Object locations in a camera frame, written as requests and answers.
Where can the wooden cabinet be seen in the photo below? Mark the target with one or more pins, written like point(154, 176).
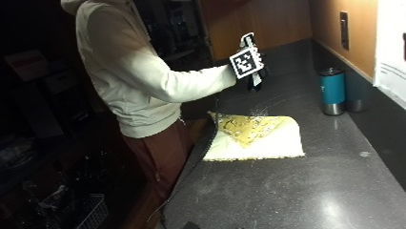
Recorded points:
point(256, 25)

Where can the black and white slim bottle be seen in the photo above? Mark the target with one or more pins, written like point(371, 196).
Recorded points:
point(255, 83)

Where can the yellow patterned cloth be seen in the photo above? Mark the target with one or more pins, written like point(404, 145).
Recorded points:
point(247, 129)

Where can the white marker cube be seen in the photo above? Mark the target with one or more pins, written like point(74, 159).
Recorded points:
point(246, 63)

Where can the person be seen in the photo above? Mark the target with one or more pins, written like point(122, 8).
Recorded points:
point(126, 73)

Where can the teal steel tumbler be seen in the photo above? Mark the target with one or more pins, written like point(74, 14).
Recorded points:
point(331, 90)

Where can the black wall outlet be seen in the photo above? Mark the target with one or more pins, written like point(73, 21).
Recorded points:
point(343, 30)

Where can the cream cloth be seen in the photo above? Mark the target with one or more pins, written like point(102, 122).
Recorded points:
point(270, 146)

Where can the white paper sheet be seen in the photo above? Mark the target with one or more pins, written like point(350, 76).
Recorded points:
point(391, 54)

